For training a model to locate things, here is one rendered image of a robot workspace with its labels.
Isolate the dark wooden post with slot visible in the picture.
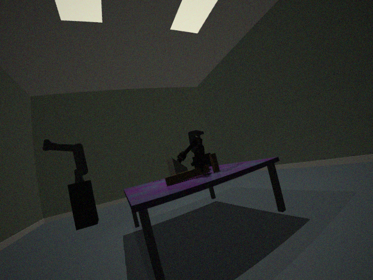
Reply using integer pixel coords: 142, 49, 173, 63
209, 153, 220, 172

